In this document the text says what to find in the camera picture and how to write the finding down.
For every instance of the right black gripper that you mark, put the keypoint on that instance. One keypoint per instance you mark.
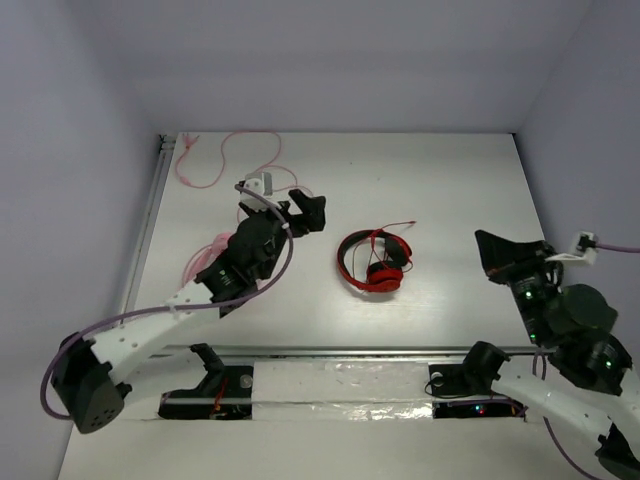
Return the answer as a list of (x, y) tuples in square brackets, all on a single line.
[(498, 254)]

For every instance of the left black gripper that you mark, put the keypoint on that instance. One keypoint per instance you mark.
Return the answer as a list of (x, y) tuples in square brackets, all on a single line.
[(286, 216)]

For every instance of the red and black headphones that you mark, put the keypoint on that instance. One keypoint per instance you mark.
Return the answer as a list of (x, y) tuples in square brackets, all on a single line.
[(384, 275)]

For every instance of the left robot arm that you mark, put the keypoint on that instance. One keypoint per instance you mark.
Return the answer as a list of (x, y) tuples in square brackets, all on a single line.
[(88, 380)]

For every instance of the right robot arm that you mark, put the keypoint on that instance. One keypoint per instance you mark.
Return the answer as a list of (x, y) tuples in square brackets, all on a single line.
[(573, 326)]

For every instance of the pink headphones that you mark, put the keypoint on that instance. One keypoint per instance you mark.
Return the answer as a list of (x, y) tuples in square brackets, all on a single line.
[(203, 257)]

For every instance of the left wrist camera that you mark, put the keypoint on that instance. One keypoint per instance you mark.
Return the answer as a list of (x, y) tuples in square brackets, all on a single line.
[(259, 183)]

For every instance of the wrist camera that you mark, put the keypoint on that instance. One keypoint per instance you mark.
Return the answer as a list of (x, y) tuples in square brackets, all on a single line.
[(582, 251), (259, 183)]

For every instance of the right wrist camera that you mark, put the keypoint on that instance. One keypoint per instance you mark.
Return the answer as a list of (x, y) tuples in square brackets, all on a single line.
[(582, 251)]

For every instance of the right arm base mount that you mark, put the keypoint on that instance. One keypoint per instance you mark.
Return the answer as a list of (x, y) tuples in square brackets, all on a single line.
[(463, 390)]

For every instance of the vertical side rail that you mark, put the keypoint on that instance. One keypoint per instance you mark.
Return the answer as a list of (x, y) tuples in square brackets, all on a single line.
[(133, 280)]

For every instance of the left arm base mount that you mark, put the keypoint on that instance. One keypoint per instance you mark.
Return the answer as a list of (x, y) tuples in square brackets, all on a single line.
[(224, 393)]

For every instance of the aluminium rail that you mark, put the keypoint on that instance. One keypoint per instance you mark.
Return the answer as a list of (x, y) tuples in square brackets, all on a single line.
[(338, 352)]

